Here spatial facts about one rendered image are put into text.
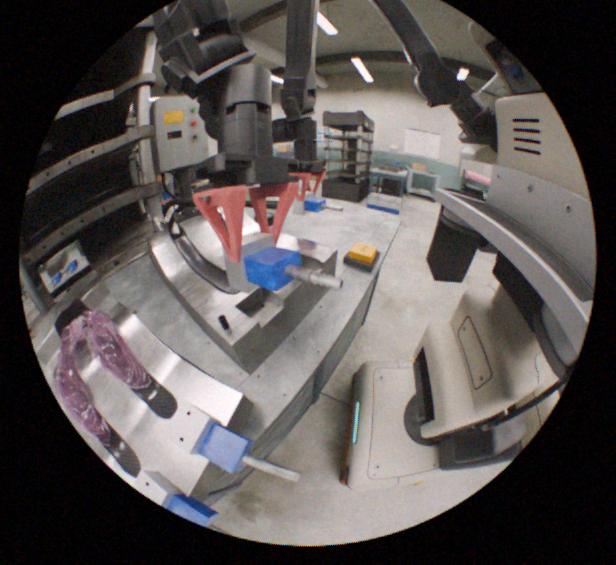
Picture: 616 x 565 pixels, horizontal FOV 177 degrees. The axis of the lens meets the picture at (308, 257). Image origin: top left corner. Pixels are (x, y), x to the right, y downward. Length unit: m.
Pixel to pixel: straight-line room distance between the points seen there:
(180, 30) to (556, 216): 0.37
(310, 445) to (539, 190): 1.11
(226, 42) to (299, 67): 0.24
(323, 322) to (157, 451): 0.33
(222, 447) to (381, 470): 0.69
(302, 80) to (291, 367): 0.52
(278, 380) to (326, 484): 0.87
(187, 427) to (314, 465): 0.90
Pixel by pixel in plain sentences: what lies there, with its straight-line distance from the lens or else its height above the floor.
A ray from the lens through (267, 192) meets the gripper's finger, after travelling 0.22.
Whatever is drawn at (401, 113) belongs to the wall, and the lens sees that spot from 6.81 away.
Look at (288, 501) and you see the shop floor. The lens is 1.12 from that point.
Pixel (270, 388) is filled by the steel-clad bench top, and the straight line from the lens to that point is 0.29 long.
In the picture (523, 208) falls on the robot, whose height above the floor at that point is 1.06.
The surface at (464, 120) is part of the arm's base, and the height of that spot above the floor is 1.18.
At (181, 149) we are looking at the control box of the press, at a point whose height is 1.17.
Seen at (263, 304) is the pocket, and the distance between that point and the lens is 0.29.
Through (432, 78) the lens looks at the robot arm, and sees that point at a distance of 0.37.
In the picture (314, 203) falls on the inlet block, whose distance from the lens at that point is 0.46.
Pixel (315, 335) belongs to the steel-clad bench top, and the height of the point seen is 0.80.
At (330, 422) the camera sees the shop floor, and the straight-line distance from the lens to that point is 1.08.
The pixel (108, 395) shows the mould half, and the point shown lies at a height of 0.87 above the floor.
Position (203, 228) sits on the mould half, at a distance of 0.47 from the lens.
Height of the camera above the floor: 1.07
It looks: 32 degrees down
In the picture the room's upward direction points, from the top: straight up
